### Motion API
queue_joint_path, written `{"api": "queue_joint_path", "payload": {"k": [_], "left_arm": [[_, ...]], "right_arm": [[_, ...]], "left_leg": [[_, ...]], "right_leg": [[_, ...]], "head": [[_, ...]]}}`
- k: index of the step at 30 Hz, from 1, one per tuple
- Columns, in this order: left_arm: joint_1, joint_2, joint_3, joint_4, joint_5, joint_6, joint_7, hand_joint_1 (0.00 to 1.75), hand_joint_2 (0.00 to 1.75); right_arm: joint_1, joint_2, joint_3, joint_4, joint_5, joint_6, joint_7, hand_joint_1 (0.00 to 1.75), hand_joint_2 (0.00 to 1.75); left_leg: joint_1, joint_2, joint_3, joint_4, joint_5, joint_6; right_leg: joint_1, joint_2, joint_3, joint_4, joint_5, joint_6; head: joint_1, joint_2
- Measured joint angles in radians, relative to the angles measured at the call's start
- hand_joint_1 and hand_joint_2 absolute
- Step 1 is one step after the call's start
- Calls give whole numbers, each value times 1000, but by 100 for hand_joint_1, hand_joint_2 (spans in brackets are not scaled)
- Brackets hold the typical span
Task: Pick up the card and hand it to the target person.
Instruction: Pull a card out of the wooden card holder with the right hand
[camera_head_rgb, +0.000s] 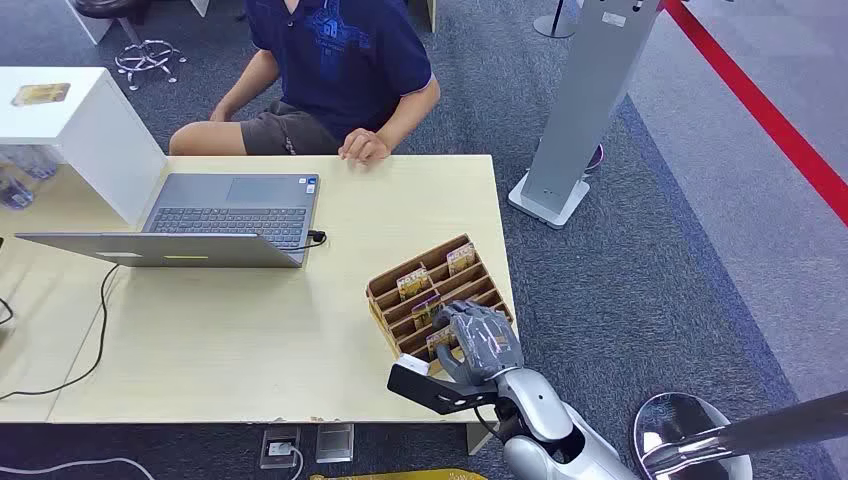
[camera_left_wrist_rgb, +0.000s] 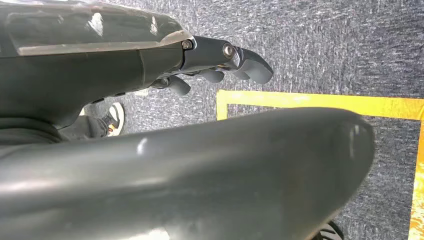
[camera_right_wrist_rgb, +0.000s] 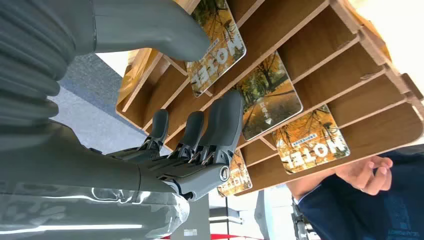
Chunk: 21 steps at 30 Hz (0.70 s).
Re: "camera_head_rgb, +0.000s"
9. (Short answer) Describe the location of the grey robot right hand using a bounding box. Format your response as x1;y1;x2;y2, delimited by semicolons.
431;299;525;387

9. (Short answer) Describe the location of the person's left hand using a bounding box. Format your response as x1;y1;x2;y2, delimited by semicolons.
337;128;392;166

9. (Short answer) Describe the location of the wooden card holder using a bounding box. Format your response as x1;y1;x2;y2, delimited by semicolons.
365;233;516;379

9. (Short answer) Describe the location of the person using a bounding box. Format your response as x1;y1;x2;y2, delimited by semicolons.
168;0;442;166

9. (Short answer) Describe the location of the light wooden desk leg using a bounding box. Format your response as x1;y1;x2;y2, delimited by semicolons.
465;422;498;457

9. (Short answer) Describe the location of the office chair chrome base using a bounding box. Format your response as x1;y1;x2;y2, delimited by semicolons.
72;0;189;92

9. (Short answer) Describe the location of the grey laptop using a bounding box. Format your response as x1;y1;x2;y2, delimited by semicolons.
14;173;321;270

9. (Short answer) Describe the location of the white box shelf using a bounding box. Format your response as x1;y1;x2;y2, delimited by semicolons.
0;66;168;228

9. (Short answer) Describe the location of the beige furniture panel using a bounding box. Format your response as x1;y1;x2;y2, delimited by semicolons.
407;0;439;34

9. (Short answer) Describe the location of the yellow cloth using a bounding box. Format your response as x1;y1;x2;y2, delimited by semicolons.
309;468;488;480

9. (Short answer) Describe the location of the grey floor socket box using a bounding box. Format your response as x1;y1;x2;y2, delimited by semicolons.
315;423;356;464
259;425;303;470

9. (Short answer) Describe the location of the clear plastic bottle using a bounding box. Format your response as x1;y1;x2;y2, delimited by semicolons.
0;145;60;181
0;165;36;211

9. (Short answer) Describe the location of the round grey stand base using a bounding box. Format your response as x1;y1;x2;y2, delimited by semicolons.
533;0;578;40

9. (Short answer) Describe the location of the grey kiosk stand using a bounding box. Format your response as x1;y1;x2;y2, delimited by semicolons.
508;0;664;231

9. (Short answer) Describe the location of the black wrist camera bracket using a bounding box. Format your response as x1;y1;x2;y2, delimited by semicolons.
386;362;501;417

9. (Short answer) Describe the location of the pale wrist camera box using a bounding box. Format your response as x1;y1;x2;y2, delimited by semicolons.
396;354;431;378

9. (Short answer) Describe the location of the black laptop power cable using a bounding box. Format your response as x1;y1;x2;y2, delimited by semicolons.
278;229;329;254

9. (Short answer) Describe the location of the white plug with cable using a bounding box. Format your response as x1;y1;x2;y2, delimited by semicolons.
268;441;306;480

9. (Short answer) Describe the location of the long black cable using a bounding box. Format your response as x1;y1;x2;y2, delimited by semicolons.
0;263;122;403

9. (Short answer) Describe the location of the white floor cable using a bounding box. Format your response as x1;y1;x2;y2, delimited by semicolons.
0;457;157;480

